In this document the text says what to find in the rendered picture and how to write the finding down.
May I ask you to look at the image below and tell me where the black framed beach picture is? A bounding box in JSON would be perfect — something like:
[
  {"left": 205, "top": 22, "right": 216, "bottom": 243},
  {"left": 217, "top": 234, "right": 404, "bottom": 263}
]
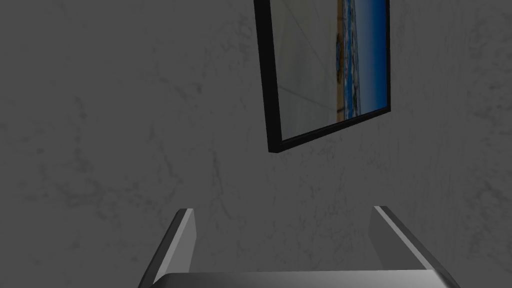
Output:
[{"left": 253, "top": 0, "right": 392, "bottom": 154}]

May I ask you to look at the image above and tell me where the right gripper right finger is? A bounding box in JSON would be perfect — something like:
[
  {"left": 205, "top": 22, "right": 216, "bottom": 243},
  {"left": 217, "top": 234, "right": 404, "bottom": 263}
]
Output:
[{"left": 368, "top": 205, "right": 451, "bottom": 278}]

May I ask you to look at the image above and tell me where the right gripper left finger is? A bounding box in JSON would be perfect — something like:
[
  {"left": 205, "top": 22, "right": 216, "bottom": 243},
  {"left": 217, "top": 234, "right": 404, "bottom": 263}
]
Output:
[{"left": 137, "top": 208, "right": 197, "bottom": 288}]

